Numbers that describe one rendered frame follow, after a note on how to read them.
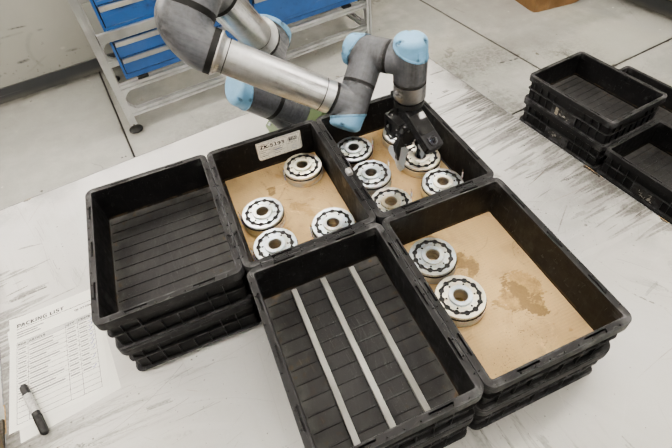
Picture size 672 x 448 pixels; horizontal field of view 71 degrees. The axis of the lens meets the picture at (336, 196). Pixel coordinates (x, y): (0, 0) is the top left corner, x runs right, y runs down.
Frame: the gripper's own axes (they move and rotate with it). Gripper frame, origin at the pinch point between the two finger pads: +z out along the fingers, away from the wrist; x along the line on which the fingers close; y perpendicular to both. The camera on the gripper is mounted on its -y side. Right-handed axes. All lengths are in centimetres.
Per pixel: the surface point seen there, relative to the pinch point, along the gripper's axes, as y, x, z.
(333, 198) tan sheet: 2.7, 22.2, 2.0
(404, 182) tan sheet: -2.8, 4.1, 1.9
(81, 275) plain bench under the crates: 28, 87, 15
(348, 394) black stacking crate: -41, 44, 2
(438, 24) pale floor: 179, -159, 85
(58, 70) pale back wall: 274, 91, 76
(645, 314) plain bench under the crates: -57, -24, 15
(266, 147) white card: 23.2, 30.5, -4.7
